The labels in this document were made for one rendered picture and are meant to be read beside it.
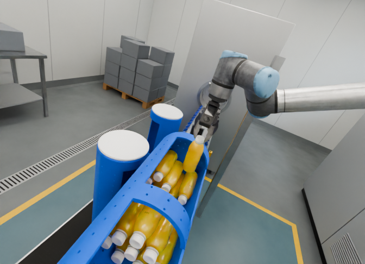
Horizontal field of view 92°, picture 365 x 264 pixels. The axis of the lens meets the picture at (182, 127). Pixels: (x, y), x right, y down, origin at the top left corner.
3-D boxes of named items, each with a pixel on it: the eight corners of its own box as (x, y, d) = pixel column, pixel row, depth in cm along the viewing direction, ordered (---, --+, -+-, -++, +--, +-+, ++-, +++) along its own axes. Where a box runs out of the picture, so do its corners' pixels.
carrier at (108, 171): (84, 249, 127) (125, 252, 132) (88, 156, 86) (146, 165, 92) (98, 213, 151) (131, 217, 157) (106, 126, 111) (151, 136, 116)
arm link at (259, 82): (281, 89, 61) (251, 76, 68) (283, 64, 51) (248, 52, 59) (263, 108, 60) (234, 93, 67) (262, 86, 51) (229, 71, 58)
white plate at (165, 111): (168, 102, 172) (168, 103, 173) (145, 105, 152) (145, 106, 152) (189, 115, 158) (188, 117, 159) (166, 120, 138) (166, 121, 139)
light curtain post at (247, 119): (201, 213, 198) (284, 57, 119) (200, 218, 193) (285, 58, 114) (195, 211, 199) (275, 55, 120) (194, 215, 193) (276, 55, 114)
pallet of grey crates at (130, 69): (163, 101, 450) (175, 52, 395) (145, 109, 382) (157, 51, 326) (125, 83, 478) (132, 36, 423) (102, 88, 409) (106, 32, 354)
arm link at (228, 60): (240, 53, 57) (218, 45, 63) (225, 89, 62) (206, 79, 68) (255, 57, 63) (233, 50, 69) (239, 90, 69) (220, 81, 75)
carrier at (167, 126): (150, 168, 214) (130, 177, 193) (168, 103, 173) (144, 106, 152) (166, 184, 199) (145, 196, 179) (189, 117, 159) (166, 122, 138)
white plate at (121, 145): (89, 154, 86) (89, 156, 86) (146, 163, 91) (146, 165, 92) (106, 125, 110) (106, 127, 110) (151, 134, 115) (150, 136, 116)
